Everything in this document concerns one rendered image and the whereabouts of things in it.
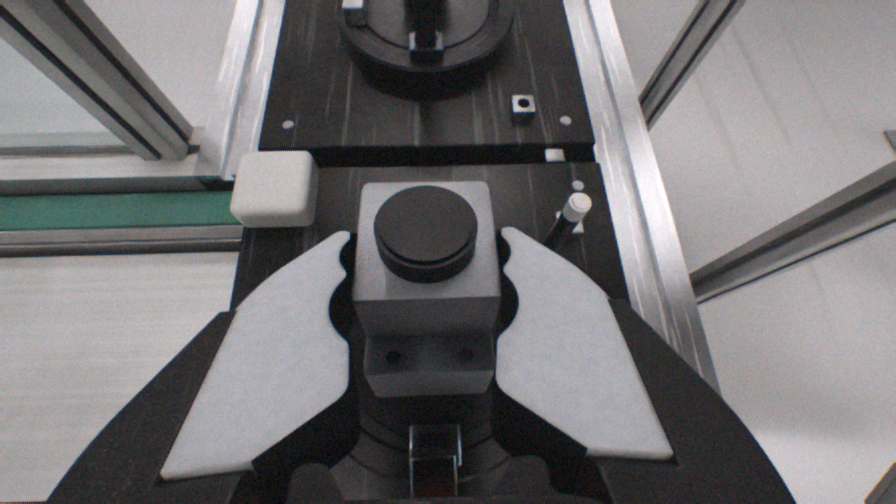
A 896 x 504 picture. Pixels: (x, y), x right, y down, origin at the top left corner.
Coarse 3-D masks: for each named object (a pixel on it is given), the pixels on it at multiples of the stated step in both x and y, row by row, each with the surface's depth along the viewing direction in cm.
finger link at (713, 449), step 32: (640, 320) 8; (640, 352) 8; (672, 352) 7; (672, 384) 7; (704, 384) 7; (672, 416) 6; (704, 416) 6; (736, 416) 6; (672, 448) 6; (704, 448) 6; (736, 448) 6; (608, 480) 5; (640, 480) 5; (672, 480) 5; (704, 480) 5; (736, 480) 5; (768, 480) 5
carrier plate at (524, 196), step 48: (336, 192) 26; (528, 192) 26; (576, 192) 26; (288, 240) 24; (576, 240) 25; (240, 288) 23; (624, 288) 24; (336, 480) 20; (384, 480) 20; (480, 480) 20
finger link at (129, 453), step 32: (224, 320) 8; (192, 352) 8; (160, 384) 7; (192, 384) 7; (128, 416) 6; (160, 416) 6; (96, 448) 6; (128, 448) 6; (160, 448) 6; (64, 480) 5; (96, 480) 5; (128, 480) 5; (160, 480) 6; (192, 480) 6; (224, 480) 5
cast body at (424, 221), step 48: (384, 192) 13; (432, 192) 12; (480, 192) 13; (384, 240) 11; (432, 240) 11; (480, 240) 12; (384, 288) 11; (432, 288) 11; (480, 288) 11; (384, 336) 13; (432, 336) 13; (480, 336) 13; (384, 384) 13; (432, 384) 14; (480, 384) 14
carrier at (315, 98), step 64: (320, 0) 33; (384, 0) 30; (448, 0) 30; (512, 0) 31; (320, 64) 30; (384, 64) 28; (448, 64) 28; (512, 64) 31; (576, 64) 31; (320, 128) 28; (384, 128) 28; (448, 128) 28; (512, 128) 28; (576, 128) 28
